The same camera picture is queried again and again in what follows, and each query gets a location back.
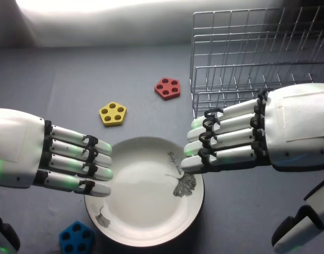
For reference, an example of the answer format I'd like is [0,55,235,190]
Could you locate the white plate two leaf prints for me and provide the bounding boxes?
[84,136,206,248]

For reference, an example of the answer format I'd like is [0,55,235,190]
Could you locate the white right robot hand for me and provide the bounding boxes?
[180,83,324,175]

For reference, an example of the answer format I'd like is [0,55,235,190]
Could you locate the blue pentagon block with holes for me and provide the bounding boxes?
[59,221,96,254]

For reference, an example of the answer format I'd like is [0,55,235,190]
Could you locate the yellow pentagon block with holes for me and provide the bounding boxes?
[98,102,127,128]

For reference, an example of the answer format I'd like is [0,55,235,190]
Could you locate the grey table cloth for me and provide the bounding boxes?
[0,46,324,254]

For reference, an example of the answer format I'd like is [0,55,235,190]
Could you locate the red pentagon block with holes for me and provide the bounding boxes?
[154,77,182,102]

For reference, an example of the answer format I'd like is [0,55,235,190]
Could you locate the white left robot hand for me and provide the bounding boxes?
[0,107,114,198]

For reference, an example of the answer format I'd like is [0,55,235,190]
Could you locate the metal wire dish rack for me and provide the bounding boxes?
[189,6,324,120]

